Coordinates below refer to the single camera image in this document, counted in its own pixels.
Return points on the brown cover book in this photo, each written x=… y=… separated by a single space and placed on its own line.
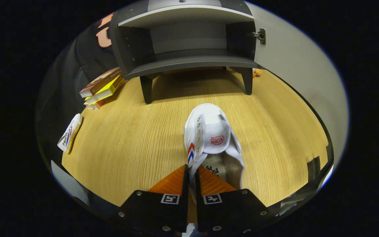
x=99 y=81

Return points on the small plush toy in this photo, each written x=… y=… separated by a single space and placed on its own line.
x=257 y=72

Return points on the orange cover book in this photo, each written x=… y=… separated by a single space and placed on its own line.
x=104 y=102

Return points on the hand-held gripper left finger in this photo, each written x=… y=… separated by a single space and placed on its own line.
x=185 y=210

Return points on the white canvas shoe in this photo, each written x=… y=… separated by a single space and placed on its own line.
x=209 y=128
x=70 y=133

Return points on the black backdrop cloth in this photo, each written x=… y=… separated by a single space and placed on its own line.
x=77 y=62

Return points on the beige shoe cabinet door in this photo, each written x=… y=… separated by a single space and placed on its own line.
x=301 y=72

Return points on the yellow cover book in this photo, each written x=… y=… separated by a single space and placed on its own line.
x=105 y=90

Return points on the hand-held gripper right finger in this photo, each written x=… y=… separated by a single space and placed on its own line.
x=198 y=214

